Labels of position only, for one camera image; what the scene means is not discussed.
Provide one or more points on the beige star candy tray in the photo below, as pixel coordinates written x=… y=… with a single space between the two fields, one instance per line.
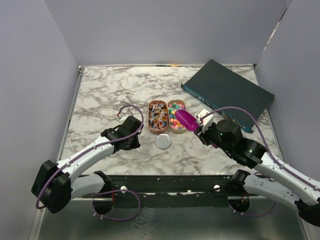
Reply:
x=174 y=125

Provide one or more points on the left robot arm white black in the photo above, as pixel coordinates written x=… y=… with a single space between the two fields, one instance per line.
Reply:
x=57 y=183

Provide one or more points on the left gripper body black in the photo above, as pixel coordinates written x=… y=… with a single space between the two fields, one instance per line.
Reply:
x=134 y=143

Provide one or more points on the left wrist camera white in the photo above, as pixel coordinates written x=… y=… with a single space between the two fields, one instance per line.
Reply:
x=122 y=120

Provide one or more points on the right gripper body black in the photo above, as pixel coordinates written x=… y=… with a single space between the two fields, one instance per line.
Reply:
x=211 y=136

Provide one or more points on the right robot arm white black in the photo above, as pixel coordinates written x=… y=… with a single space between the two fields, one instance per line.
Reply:
x=289 y=186

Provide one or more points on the purple plastic scoop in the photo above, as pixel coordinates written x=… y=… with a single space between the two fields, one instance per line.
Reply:
x=188 y=121

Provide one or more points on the clear round jar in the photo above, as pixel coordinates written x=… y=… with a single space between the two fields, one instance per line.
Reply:
x=145 y=148

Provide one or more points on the dark teal network switch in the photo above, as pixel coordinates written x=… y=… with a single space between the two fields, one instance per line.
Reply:
x=217 y=86

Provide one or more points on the orange lollipop tray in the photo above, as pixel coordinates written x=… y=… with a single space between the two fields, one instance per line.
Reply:
x=158 y=118

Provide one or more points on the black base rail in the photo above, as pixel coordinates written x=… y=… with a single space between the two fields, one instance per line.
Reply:
x=168 y=191

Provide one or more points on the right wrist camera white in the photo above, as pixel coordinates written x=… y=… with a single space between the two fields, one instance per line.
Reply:
x=207 y=122

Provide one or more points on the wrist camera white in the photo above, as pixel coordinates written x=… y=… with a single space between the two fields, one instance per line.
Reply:
x=122 y=120
x=207 y=122

